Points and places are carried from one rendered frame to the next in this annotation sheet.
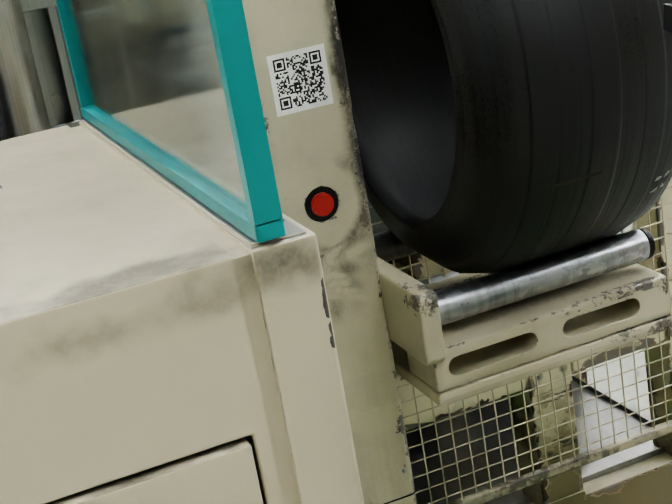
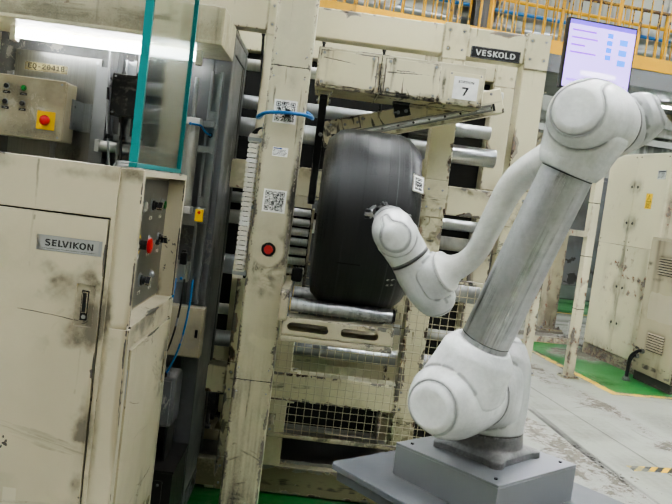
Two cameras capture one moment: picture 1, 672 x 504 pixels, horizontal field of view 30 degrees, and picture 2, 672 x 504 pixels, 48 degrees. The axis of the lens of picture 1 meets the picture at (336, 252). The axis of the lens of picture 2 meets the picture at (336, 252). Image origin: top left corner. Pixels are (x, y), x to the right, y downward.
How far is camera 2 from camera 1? 1.23 m
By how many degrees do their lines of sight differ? 22
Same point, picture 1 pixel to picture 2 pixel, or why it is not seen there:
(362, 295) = (273, 291)
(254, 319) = (122, 187)
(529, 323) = (326, 322)
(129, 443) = (77, 204)
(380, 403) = (267, 337)
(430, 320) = (283, 301)
